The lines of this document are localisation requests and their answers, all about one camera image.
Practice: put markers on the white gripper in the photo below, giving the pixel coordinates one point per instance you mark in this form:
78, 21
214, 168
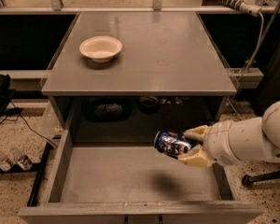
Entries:
220, 144

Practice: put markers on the blue pepsi can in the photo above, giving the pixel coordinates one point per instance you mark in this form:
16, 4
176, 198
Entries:
173, 144

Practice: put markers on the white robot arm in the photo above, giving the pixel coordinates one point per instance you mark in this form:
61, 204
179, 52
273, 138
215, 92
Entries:
233, 142

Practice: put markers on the grey cabinet with counter top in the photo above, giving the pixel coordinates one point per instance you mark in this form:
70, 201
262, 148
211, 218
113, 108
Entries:
165, 54

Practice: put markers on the open grey top drawer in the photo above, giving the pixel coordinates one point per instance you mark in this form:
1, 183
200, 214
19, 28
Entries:
110, 173

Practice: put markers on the black office chair base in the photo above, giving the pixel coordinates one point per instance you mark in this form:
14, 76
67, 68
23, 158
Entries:
248, 181

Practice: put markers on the clear plastic bottle right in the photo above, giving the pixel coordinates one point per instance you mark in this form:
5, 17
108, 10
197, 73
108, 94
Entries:
21, 159

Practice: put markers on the clear plastic bottle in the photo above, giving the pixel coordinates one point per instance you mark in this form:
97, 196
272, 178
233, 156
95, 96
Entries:
21, 159
5, 163

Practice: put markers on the clear plastic bottle left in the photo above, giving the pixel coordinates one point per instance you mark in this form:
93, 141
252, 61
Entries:
5, 163

